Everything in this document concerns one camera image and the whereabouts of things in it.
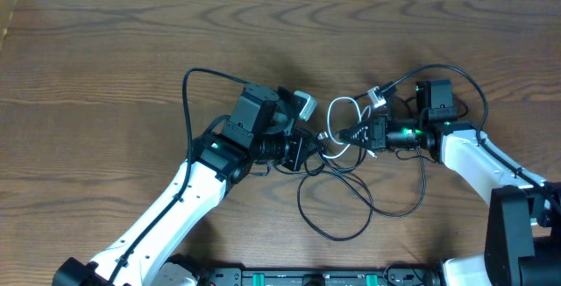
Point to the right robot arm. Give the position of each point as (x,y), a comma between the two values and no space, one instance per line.
(523,226)

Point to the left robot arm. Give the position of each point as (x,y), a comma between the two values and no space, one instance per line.
(261,129)

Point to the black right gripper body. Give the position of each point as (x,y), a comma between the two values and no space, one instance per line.
(385,139)

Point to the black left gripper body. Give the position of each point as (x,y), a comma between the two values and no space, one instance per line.
(286,150)

